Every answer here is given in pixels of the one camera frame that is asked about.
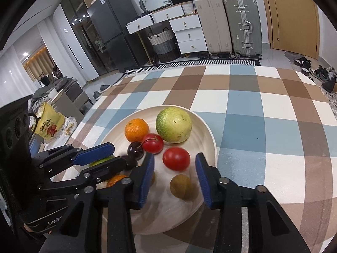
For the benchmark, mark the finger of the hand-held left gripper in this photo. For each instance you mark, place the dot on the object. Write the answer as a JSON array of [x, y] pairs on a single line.
[[105, 167], [92, 151]]

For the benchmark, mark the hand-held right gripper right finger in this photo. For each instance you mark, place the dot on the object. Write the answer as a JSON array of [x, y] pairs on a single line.
[[204, 183]]

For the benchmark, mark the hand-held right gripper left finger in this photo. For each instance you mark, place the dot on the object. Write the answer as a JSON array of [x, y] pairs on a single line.
[[146, 181]]

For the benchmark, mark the green yellow citrus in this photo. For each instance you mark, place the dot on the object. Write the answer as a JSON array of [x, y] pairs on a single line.
[[101, 161], [173, 125]]

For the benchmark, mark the large orange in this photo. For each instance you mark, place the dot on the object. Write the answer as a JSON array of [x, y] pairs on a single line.
[[115, 180]]

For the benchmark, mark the brown longan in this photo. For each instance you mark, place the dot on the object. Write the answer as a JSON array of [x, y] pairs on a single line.
[[182, 187]]

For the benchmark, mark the dark red cherry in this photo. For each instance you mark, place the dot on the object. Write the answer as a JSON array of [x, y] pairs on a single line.
[[129, 162], [135, 150]]

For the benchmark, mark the cream round plate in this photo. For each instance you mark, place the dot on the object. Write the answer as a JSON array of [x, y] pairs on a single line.
[[168, 168]]

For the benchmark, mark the large red cherry tomato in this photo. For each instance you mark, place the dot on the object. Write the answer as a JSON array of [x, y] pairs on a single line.
[[176, 158]]

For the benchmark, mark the small red cherry tomato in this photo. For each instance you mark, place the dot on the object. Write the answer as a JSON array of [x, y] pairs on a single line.
[[153, 143]]

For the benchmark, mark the small orange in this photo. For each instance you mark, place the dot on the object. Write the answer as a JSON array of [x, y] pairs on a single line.
[[137, 130]]

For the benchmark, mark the yellow snack bag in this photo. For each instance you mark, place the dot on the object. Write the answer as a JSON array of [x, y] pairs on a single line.
[[50, 125]]

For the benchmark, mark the pair of grey slippers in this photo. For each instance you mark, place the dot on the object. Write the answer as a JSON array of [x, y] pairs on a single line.
[[101, 91]]

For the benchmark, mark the grey sofa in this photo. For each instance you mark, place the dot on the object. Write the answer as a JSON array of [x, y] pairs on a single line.
[[63, 92]]

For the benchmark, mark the checkered tablecloth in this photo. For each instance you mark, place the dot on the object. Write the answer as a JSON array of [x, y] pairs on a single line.
[[263, 126]]

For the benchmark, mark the orange curtain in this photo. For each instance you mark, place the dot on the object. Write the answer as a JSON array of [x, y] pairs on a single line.
[[39, 63]]

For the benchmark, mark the dark glass cabinet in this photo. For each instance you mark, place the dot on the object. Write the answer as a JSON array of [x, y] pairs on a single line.
[[81, 39]]

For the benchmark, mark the dark grey refrigerator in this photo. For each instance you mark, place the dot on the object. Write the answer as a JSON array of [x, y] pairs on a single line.
[[115, 34]]

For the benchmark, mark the woven laundry basket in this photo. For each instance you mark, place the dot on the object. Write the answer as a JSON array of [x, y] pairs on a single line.
[[163, 44]]

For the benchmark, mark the white drawer cabinet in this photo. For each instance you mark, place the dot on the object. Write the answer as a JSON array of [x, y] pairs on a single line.
[[181, 31]]

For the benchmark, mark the beige suitcase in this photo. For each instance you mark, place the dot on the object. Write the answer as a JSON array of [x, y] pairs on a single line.
[[213, 25]]

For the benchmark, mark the pile of shoes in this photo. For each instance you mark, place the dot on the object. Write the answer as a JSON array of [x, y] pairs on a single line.
[[320, 73]]

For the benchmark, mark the silver suitcase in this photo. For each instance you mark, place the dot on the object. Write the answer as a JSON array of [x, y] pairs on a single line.
[[243, 26]]

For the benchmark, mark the white ribbed bin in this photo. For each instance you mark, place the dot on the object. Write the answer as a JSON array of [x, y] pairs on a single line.
[[189, 8]]

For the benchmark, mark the wooden door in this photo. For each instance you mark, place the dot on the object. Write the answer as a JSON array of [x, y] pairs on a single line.
[[292, 15]]

